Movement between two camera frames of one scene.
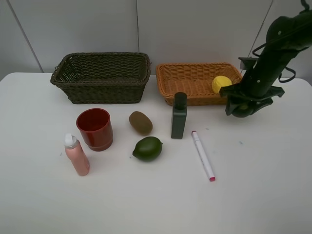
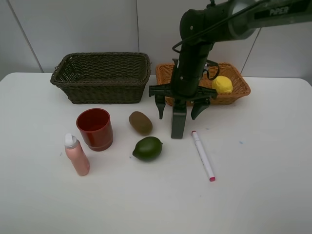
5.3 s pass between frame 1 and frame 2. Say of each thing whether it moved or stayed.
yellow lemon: stayed
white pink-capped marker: stayed
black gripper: moved
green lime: stayed
